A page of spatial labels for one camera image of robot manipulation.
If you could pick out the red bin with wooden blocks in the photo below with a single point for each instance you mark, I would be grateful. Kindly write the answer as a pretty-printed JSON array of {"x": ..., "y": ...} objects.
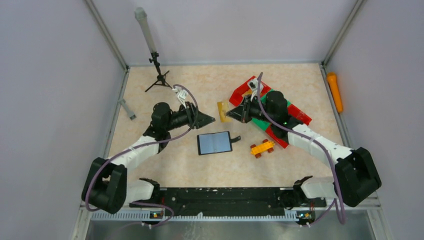
[{"x": 244, "y": 89}]

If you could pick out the black leather card holder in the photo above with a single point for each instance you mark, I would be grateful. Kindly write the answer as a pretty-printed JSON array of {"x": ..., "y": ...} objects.
[{"x": 215, "y": 143}]

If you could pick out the green plastic bin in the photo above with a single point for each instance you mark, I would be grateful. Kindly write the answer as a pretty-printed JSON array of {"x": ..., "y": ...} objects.
[{"x": 263, "y": 125}]

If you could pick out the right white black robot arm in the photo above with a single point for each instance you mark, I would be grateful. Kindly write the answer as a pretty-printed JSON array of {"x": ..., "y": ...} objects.
[{"x": 354, "y": 174}]

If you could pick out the gold credit card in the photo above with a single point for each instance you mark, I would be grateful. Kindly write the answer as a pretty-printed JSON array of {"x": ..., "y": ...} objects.
[{"x": 223, "y": 108}]

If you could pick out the orange flashlight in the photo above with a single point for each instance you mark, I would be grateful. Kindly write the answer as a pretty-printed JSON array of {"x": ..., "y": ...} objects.
[{"x": 333, "y": 85}]

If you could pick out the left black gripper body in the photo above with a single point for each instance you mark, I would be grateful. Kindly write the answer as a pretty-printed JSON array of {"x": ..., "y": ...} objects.
[{"x": 178, "y": 119}]

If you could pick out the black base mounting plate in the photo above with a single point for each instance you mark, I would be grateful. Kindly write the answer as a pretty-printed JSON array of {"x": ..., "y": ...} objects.
[{"x": 232, "y": 201}]

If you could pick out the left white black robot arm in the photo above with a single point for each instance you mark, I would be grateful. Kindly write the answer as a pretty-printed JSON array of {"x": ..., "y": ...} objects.
[{"x": 106, "y": 187}]

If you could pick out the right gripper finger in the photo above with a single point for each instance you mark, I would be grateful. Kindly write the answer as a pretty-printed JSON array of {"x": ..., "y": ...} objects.
[
  {"x": 246, "y": 105},
  {"x": 238, "y": 113}
]

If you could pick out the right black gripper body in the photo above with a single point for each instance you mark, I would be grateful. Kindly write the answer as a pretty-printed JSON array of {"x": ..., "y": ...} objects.
[{"x": 256, "y": 111}]

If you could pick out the small grey tool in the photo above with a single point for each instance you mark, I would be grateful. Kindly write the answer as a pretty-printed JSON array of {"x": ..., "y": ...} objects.
[{"x": 130, "y": 113}]

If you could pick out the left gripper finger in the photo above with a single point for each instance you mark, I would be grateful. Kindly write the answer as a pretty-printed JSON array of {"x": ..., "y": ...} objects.
[
  {"x": 201, "y": 120},
  {"x": 192, "y": 114}
]

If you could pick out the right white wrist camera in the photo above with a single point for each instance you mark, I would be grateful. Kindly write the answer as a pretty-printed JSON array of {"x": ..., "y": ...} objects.
[{"x": 255, "y": 87}]

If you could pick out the yellow toy brick car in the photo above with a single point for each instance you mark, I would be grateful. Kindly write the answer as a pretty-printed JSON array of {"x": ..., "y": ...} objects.
[{"x": 266, "y": 146}]

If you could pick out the black tripod with grey tube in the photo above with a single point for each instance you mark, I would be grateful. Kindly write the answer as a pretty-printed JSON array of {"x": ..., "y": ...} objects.
[{"x": 142, "y": 19}]

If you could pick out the red bin with plastic bags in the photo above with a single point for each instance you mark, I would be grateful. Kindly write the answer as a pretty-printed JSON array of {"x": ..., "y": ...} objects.
[{"x": 279, "y": 135}]

